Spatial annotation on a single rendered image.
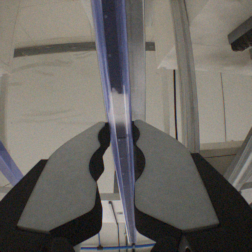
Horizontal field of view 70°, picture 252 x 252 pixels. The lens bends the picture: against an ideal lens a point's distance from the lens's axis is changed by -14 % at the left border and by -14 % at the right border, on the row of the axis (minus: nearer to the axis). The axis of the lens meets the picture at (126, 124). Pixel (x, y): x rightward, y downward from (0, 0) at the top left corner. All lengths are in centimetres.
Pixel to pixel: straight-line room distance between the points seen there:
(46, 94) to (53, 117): 24
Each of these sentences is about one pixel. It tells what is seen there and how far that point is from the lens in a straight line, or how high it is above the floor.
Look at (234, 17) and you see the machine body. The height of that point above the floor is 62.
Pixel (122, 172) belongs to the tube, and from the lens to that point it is 16.
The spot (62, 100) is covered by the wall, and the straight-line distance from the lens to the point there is 205.
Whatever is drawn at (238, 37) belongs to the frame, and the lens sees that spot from 69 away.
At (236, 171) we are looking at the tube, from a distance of 20.
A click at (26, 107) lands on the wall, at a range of 216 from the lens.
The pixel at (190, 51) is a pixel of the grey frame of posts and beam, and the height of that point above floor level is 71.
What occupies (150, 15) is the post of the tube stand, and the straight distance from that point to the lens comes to 20.
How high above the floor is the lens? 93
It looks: 2 degrees down
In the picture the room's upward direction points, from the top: 178 degrees clockwise
